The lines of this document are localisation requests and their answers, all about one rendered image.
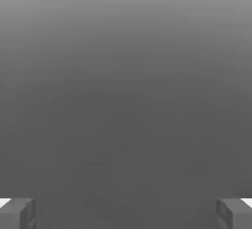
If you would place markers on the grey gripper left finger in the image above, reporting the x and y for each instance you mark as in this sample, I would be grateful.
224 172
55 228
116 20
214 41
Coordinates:
13 214

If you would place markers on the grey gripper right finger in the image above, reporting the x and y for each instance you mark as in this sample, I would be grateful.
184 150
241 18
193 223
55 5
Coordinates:
238 214

